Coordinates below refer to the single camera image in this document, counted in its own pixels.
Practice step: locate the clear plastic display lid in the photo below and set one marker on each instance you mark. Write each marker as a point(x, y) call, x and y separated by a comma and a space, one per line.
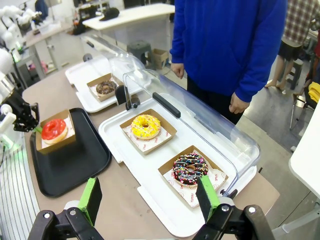
point(212, 130)
point(120, 65)

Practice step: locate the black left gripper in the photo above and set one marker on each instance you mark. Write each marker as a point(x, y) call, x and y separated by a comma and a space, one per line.
point(18, 110)

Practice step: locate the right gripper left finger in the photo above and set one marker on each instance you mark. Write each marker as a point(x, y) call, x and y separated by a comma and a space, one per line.
point(90, 200)

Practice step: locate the yellow sprinkled donut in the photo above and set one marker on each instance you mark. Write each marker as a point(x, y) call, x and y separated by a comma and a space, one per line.
point(140, 132)

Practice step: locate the white counter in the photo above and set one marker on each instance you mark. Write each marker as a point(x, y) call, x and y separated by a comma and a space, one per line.
point(137, 15)

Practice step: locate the brown cardboard donut box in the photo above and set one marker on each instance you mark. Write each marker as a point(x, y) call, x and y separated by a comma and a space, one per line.
point(165, 168)
point(103, 98)
point(162, 121)
point(57, 148)

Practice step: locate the person's right hand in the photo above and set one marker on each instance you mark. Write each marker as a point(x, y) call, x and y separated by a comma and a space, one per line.
point(178, 70)

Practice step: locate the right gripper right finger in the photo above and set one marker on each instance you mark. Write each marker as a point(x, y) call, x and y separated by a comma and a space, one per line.
point(207, 197)

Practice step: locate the yellow bag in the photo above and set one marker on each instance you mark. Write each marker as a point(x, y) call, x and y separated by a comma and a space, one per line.
point(314, 91)

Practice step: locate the white ribbed panel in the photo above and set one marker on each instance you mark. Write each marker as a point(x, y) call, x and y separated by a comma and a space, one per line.
point(15, 200)

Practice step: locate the grey cluttered desk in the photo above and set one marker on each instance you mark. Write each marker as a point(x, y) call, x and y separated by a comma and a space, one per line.
point(62, 50)

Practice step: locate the small open cardboard box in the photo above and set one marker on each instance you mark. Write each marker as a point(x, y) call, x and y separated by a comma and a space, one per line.
point(160, 58)

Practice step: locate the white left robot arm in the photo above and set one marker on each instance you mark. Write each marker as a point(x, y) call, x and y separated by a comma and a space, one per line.
point(5, 60)

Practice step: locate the white display case base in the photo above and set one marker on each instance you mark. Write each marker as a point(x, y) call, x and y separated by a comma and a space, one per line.
point(85, 100)
point(150, 175)

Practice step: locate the chocolate donut rainbow sprinkles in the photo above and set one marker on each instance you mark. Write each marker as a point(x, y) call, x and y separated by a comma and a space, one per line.
point(180, 175)

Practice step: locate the person's right forearm blue sleeve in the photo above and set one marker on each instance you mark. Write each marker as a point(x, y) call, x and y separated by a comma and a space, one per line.
point(178, 50)

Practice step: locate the blue jacket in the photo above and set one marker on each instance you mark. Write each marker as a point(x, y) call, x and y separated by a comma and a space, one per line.
point(42, 8)

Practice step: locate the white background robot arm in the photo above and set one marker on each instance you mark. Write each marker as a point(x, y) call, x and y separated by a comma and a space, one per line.
point(12, 15)

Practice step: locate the person in blue hoodie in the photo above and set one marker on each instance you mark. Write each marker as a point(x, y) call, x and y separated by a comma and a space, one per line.
point(225, 37)

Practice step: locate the person's left forearm blue sleeve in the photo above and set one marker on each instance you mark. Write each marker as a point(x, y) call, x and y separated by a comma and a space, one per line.
point(260, 75)

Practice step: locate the black serving tray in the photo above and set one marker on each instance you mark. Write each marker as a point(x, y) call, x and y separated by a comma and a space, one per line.
point(75, 170)

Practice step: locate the black cap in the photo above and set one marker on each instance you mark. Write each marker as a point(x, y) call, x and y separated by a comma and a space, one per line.
point(110, 13)

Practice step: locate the chocolate donut with nuts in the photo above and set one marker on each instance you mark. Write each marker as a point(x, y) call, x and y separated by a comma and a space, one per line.
point(99, 88)

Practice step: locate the grey plastic stool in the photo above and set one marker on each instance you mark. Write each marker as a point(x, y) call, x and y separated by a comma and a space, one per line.
point(296, 72)
point(138, 50)

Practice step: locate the person in plaid shirt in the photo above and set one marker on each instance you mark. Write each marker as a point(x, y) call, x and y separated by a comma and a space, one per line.
point(300, 17)

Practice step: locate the person's left hand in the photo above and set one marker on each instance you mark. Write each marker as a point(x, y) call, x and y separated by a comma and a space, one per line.
point(238, 105)

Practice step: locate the red glazed donut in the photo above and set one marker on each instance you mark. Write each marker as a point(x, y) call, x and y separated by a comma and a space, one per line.
point(47, 132)

